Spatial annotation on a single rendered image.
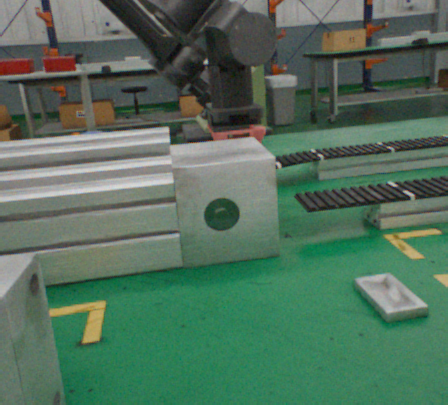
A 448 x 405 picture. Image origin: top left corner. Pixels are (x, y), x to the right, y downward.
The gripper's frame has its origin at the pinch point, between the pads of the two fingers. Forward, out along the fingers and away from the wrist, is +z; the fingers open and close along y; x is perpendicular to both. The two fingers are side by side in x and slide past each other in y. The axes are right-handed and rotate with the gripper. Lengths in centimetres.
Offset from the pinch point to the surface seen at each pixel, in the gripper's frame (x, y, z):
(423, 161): 26.1, 2.0, 1.3
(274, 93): 117, -477, 41
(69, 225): -18.0, 23.9, -3.3
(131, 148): -13.7, 4.9, -5.7
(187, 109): 14, -478, 50
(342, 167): 14.7, 1.3, 0.9
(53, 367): -16.3, 39.7, -1.0
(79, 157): -19.9, 4.9, -5.2
